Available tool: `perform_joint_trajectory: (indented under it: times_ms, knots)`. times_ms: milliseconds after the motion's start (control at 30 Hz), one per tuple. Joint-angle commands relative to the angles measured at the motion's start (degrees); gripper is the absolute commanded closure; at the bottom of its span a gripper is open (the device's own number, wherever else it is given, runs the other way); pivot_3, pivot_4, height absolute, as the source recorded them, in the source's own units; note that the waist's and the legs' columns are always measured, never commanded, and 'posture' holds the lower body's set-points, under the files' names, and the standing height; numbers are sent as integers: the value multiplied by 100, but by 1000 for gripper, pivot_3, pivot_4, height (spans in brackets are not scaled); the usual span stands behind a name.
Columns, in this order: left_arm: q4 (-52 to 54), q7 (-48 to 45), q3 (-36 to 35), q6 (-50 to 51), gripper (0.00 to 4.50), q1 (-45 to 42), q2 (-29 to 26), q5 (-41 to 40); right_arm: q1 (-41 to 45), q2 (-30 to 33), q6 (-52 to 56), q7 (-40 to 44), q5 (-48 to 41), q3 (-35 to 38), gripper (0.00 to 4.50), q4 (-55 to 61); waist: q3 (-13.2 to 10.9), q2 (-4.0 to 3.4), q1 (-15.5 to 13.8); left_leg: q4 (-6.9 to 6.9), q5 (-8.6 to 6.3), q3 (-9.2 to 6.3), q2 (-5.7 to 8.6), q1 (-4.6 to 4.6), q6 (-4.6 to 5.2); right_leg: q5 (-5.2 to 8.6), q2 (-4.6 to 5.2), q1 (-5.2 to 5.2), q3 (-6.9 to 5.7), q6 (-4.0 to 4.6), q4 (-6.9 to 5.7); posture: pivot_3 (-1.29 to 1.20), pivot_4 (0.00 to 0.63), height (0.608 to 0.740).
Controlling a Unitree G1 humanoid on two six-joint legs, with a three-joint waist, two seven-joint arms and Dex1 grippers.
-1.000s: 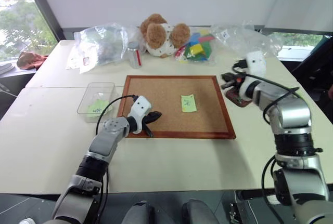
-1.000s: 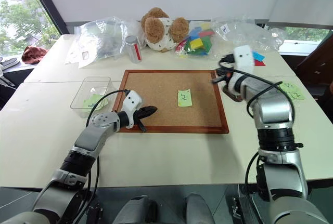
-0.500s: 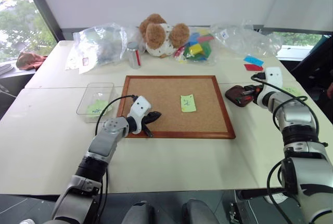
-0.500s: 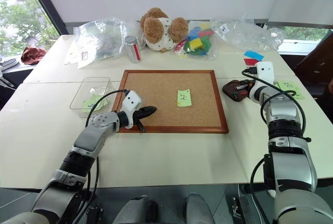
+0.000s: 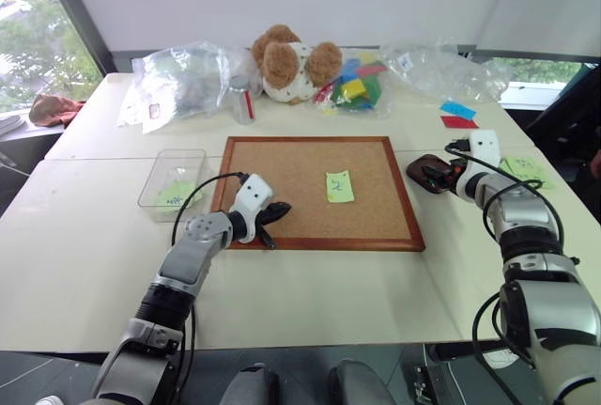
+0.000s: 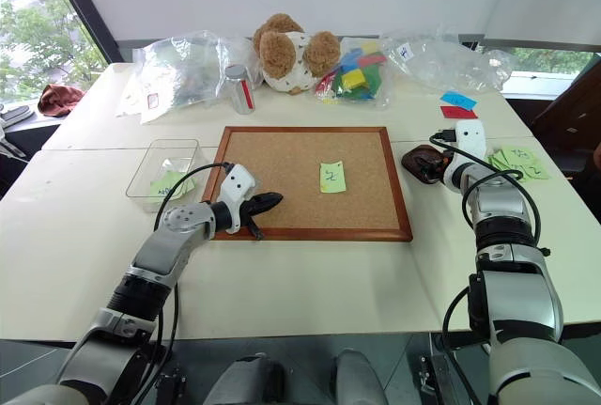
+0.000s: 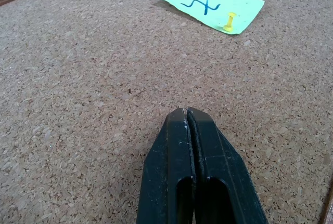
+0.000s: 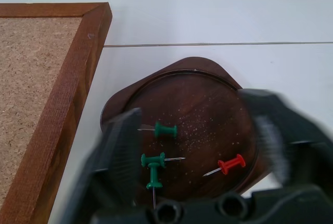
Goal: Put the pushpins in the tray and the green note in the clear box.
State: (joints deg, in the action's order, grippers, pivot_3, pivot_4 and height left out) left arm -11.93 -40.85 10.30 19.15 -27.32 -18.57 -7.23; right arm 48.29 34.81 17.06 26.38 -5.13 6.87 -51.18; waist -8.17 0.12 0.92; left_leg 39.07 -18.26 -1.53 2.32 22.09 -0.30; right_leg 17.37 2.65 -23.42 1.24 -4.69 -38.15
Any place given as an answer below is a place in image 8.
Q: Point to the red pushpin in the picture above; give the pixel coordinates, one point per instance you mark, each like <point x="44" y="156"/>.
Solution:
<point x="231" y="166"/>

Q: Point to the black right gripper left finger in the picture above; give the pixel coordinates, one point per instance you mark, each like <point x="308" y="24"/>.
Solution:
<point x="114" y="156"/>

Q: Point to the dark wooden round tray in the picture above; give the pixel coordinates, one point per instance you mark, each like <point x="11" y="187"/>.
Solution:
<point x="192" y="128"/>

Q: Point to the green pushpin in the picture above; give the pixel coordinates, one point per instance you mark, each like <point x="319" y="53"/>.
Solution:
<point x="153" y="176"/>
<point x="163" y="130"/>
<point x="153" y="159"/>

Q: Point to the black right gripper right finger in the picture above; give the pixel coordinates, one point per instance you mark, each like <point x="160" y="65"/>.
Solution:
<point x="281" y="130"/>

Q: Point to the wood-framed cork board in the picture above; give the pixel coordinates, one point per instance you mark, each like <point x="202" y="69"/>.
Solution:
<point x="39" y="99"/>

